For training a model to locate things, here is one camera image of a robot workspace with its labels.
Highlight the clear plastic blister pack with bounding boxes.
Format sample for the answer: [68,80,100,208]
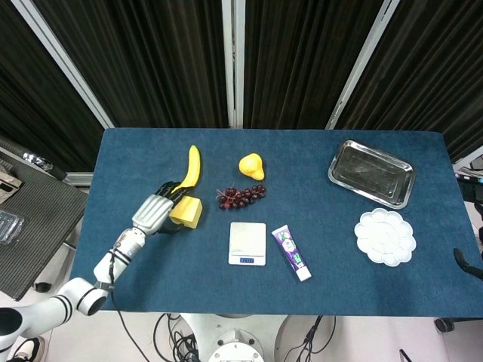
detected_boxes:
[0,210,26,248]

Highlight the brown cardboard box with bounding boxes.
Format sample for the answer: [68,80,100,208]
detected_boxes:
[0,158,23,195]

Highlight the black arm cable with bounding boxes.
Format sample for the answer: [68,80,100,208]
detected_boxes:
[106,248,150,362]

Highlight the foil wrapped black tube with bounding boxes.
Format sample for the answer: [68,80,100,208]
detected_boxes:
[22,150,67,178]

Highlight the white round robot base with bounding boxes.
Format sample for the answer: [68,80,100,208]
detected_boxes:
[177,312,303,362]

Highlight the blue fabric table cloth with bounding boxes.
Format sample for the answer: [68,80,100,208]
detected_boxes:
[69,127,483,320]

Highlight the yellow toy banana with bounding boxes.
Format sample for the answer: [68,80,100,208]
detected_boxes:
[175,145,202,191]

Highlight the black pleated curtain panel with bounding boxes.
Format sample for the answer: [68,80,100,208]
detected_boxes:
[334,0,483,163]
[0,0,109,173]
[32,0,231,129]
[243,0,384,130]

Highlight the white metal frame post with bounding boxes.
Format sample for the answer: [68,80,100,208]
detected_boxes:
[326,0,403,130]
[222,0,245,129]
[11,0,116,129]

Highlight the black chair armrest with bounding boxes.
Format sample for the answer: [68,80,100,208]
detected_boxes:
[452,247,483,282]

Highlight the dark red toy grapes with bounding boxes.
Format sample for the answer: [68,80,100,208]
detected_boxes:
[215,183,267,211]

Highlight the yellow toy pear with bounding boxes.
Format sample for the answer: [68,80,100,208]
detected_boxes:
[238,152,266,181]

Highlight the yellow foam cube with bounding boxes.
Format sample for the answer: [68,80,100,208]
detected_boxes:
[168,195,204,229]

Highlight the purple white toothpaste tube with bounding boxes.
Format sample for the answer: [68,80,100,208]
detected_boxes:
[271,224,313,283]

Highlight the white flower-shaped paint palette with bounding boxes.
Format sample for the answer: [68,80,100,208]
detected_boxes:
[354,208,417,268]

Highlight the black chair base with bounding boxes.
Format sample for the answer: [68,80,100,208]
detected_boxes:
[433,316,483,333]

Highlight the black white sneaker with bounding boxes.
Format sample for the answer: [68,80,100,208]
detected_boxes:
[7,336,46,362]

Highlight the black floor cable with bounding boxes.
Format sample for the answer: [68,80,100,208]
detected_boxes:
[152,312,208,362]
[282,314,337,362]

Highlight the rectangular stainless steel tray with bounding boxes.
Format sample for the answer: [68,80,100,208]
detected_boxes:
[327,140,417,210]

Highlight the grey ribbed side table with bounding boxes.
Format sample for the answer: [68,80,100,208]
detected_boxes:
[0,152,90,302]

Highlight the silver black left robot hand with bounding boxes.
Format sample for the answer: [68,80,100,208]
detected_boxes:
[131,180,189,237]

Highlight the small digital kitchen scale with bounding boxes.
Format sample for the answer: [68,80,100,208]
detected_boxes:
[227,222,267,267]

